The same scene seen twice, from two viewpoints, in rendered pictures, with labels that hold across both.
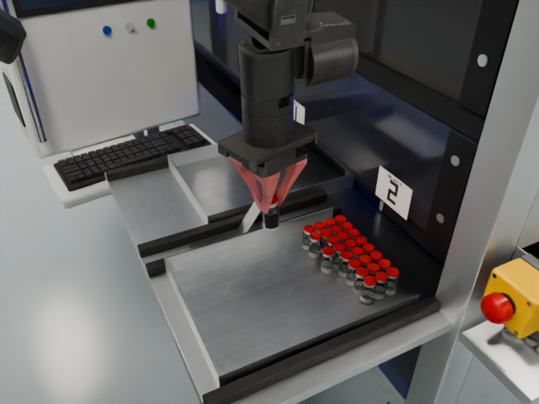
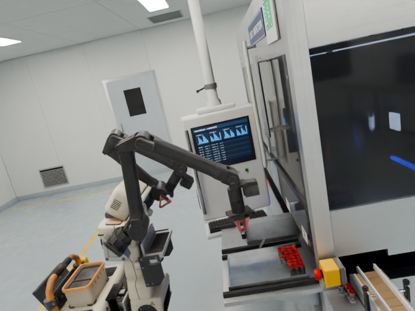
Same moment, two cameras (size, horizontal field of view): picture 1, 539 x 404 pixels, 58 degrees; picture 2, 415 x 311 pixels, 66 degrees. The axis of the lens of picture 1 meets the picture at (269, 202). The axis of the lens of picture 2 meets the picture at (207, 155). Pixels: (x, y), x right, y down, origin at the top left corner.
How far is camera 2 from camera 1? 0.88 m
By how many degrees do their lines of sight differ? 36
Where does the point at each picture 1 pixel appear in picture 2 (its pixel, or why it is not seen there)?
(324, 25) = (246, 182)
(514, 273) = (325, 262)
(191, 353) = (225, 283)
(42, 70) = (207, 188)
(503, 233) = (323, 247)
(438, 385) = not seen: outside the picture
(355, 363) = (276, 294)
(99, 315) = not seen: hidden behind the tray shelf
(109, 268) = not seen: hidden behind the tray
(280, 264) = (267, 261)
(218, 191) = (257, 235)
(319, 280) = (278, 268)
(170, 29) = (254, 171)
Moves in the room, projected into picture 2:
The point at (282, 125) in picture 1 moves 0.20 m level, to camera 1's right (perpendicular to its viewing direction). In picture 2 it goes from (238, 207) to (287, 208)
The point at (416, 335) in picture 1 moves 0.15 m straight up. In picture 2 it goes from (304, 289) to (299, 257)
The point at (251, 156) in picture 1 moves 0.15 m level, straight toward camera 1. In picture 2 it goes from (230, 215) to (215, 234)
